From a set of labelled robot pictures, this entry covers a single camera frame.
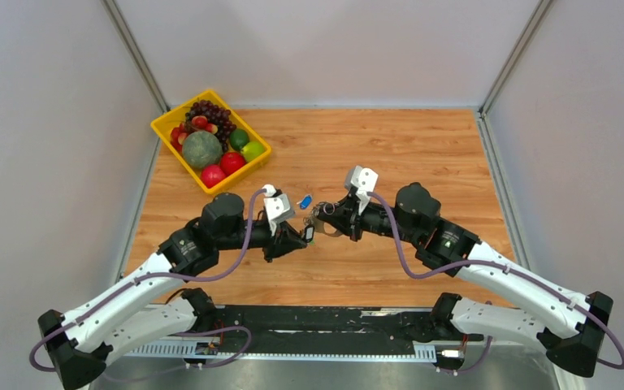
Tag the aluminium frame post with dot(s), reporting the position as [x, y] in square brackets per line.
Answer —
[524, 39]
[123, 29]

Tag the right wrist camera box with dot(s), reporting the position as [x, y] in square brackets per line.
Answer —
[360, 182]

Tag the right aluminium frame post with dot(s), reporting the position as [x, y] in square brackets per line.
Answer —
[524, 39]

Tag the green netted melon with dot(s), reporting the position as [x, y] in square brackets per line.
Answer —
[201, 149]

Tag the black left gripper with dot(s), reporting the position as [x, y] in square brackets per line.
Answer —
[287, 240]

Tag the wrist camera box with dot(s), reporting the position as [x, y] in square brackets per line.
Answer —
[360, 182]
[277, 207]

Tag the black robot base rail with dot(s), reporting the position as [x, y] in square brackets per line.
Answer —
[289, 329]

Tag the silver key with blue tag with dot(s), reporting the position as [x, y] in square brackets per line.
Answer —
[305, 202]

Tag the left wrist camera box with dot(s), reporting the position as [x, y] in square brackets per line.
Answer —
[277, 207]

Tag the dark green lime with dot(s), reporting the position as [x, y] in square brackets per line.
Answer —
[238, 139]

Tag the yellow plastic fruit tray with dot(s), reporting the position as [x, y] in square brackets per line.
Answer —
[170, 129]

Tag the silver keyring bunch with keys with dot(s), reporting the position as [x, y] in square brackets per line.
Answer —
[314, 218]

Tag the red apple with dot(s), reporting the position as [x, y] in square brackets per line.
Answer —
[212, 175]
[231, 162]

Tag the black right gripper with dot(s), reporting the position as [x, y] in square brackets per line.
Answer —
[348, 216]

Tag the red-yellow peach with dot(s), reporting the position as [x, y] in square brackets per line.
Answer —
[211, 128]

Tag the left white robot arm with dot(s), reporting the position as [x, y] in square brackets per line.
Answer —
[83, 342]

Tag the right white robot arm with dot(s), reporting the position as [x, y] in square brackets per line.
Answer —
[568, 327]

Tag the dark purple grape bunch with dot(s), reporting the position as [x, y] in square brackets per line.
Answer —
[216, 115]

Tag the left aluminium frame post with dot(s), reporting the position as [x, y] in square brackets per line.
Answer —
[123, 29]

